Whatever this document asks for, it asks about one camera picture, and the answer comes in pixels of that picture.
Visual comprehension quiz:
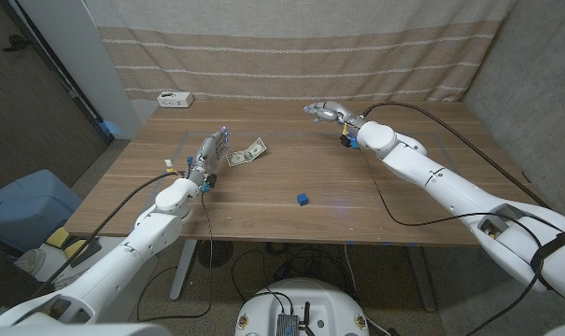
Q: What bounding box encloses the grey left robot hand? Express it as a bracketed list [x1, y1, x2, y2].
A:
[186, 126, 231, 187]

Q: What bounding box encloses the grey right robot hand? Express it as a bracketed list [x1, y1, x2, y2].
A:
[303, 100, 365, 129]

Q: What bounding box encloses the one dollar bill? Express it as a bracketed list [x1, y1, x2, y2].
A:
[225, 137, 268, 168]

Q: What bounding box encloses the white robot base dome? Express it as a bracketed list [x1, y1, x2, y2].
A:
[234, 277, 371, 336]

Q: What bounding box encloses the white power strip box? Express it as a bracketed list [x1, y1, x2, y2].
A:
[157, 91, 194, 109]

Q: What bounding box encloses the beige striped curtain backdrop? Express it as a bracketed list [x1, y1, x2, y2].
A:
[84, 0, 516, 103]

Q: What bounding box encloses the round black floor fan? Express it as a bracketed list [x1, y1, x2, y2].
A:
[197, 239, 234, 270]

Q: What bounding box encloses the white table leg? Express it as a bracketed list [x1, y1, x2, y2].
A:
[169, 239, 198, 300]

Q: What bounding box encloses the yellow black foot pedal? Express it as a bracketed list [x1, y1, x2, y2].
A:
[46, 227, 101, 268]

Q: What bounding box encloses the black antenna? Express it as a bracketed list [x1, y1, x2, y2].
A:
[302, 301, 317, 336]

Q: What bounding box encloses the grey electronics box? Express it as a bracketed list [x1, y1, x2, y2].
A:
[275, 313, 301, 336]

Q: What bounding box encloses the grey table leg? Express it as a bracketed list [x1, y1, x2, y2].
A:
[407, 245, 437, 313]

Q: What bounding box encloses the blue plastic bin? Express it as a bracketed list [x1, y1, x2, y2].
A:
[0, 169, 83, 253]

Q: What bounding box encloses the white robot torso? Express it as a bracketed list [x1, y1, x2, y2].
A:
[0, 322, 172, 336]

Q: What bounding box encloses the person's black trouser leg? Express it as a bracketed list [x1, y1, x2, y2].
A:
[0, 222, 48, 312]

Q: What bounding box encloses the white connector with coloured wires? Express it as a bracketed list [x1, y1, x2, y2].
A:
[163, 159, 188, 177]

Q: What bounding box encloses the thin black left wrist cable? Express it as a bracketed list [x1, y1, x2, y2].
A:
[136, 190, 214, 322]

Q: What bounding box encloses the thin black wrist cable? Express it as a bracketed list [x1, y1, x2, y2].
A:
[136, 190, 214, 322]
[359, 148, 565, 336]

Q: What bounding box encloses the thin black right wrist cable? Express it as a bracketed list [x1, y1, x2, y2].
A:
[359, 148, 565, 336]

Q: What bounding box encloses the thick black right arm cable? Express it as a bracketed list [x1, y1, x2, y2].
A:
[360, 101, 549, 209]

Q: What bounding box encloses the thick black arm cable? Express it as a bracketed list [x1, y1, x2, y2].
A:
[360, 101, 549, 209]
[29, 171, 185, 300]

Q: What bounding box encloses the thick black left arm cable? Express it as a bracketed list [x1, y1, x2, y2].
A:
[29, 171, 185, 300]

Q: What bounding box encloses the white floor cable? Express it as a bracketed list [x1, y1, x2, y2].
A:
[343, 242, 359, 295]

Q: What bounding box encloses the white wall panel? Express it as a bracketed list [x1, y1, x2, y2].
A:
[15, 0, 143, 140]

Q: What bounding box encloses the black door handle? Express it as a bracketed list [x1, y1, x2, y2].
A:
[2, 35, 30, 52]

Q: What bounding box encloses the black right arm strap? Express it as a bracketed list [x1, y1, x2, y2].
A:
[530, 231, 565, 293]

